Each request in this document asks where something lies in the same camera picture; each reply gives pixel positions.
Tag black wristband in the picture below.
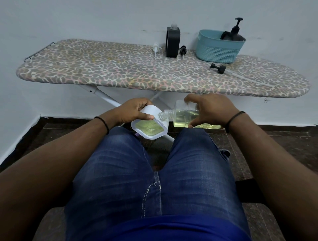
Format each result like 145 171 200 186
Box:
225 111 246 133
94 116 110 135

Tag person's left forearm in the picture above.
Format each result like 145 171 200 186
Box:
0 111 117 241

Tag black bottle with clear cap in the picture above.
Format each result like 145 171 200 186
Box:
165 24 181 58

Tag person's right forearm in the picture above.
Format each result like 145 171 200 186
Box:
225 113 318 241

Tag black pump dispenser bottle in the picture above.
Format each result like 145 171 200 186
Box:
220 17 246 42

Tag person's left hand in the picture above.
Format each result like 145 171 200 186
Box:
112 97 155 127

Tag teal plastic basket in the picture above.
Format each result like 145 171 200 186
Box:
195 29 246 64

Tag dark shoe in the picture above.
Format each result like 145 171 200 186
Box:
218 149 231 162

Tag blue shirt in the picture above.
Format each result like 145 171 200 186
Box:
109 215 252 241

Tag person's right hand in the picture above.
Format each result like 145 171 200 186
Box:
184 94 240 129

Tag blue jeans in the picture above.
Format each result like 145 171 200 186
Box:
64 126 252 241

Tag clear bottle with yellow liquid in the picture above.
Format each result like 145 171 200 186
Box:
158 100 222 130

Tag white plastic bottle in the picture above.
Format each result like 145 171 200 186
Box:
131 105 169 140

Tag black pump with clear tube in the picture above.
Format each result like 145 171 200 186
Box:
210 63 274 88

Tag ironing board with patterned cover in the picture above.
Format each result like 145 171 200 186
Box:
16 39 311 98

